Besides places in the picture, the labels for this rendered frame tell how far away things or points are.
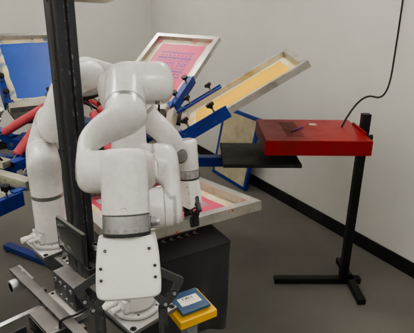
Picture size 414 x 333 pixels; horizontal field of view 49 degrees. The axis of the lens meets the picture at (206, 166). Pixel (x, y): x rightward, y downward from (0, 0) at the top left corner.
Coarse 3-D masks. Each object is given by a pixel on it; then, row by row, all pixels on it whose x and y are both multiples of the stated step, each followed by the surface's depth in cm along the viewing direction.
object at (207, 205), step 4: (156, 184) 214; (204, 200) 186; (208, 200) 186; (204, 204) 181; (208, 204) 181; (212, 204) 181; (216, 204) 180; (220, 204) 180; (204, 208) 177; (208, 208) 176; (212, 208) 176; (216, 208) 176; (200, 212) 172
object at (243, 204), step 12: (204, 180) 203; (216, 192) 192; (228, 192) 183; (240, 204) 168; (252, 204) 169; (96, 216) 165; (204, 216) 159; (216, 216) 161; (228, 216) 164; (96, 228) 158; (156, 228) 150; (168, 228) 152; (180, 228) 154; (192, 228) 157
